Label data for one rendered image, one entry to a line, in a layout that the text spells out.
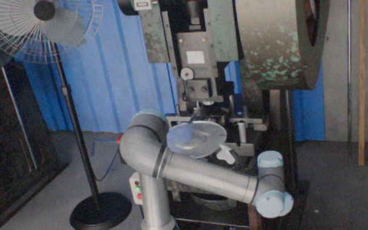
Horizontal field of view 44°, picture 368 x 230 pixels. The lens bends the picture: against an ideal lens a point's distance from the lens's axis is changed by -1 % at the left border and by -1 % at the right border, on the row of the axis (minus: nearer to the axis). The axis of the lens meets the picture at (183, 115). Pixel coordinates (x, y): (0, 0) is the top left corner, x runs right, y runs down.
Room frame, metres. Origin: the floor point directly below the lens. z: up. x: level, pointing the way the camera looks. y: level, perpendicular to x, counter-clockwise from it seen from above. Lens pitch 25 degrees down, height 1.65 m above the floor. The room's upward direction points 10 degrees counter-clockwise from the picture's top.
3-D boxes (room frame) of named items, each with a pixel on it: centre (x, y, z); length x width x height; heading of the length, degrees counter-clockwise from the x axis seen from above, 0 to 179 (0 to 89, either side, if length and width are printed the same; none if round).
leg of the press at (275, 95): (1.91, -0.42, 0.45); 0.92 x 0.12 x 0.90; 155
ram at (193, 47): (1.86, -0.11, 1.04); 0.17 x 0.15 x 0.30; 155
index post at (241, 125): (1.71, -0.23, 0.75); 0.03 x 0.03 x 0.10; 65
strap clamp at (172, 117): (1.97, 0.03, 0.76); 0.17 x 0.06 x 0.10; 65
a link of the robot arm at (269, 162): (1.16, -0.23, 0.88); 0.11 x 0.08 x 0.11; 166
